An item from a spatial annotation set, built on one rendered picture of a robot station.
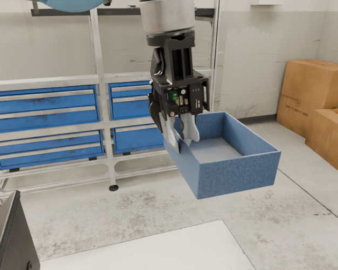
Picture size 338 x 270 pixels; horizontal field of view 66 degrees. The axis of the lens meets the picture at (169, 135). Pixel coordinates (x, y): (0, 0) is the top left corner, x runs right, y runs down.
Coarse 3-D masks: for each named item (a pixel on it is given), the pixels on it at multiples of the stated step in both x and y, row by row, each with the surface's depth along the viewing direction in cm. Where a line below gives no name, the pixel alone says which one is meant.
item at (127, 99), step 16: (112, 96) 185; (128, 96) 188; (144, 96) 190; (112, 112) 190; (128, 112) 193; (144, 112) 197; (112, 128) 195; (128, 128) 197; (144, 128) 201; (128, 144) 204; (144, 144) 208; (160, 144) 213
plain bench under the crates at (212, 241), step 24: (144, 240) 81; (168, 240) 81; (192, 240) 81; (216, 240) 81; (48, 264) 73; (72, 264) 73; (96, 264) 73; (120, 264) 73; (144, 264) 73; (168, 264) 73; (192, 264) 73; (216, 264) 73; (240, 264) 73
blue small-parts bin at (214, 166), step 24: (216, 120) 61; (192, 144) 60; (216, 144) 60; (240, 144) 55; (264, 144) 48; (192, 168) 43; (216, 168) 41; (240, 168) 43; (264, 168) 44; (216, 192) 43
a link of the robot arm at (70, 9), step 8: (32, 0) 22; (40, 0) 19; (48, 0) 19; (56, 0) 19; (64, 0) 19; (72, 0) 19; (80, 0) 19; (88, 0) 19; (96, 0) 19; (104, 0) 23; (56, 8) 19; (64, 8) 19; (72, 8) 19; (80, 8) 19; (88, 8) 20
